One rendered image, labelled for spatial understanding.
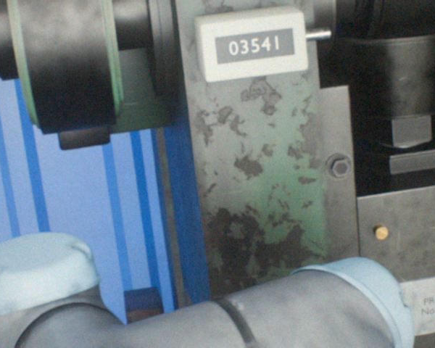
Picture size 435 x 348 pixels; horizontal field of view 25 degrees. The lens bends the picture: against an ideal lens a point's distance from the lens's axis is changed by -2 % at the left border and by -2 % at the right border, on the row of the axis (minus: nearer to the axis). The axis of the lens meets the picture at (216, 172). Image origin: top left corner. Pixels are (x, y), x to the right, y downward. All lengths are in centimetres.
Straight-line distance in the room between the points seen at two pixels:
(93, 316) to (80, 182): 146
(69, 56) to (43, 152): 128
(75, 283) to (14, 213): 144
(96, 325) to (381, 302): 16
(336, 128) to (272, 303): 22
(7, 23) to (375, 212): 32
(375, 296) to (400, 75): 28
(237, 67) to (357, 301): 18
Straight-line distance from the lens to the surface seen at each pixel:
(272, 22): 65
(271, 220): 72
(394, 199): 79
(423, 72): 80
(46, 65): 72
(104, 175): 200
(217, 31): 64
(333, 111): 72
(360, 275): 57
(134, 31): 78
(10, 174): 198
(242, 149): 70
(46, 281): 57
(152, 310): 127
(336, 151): 73
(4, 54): 77
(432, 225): 81
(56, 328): 55
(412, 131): 84
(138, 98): 92
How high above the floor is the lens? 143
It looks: 17 degrees down
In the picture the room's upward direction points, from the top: 6 degrees counter-clockwise
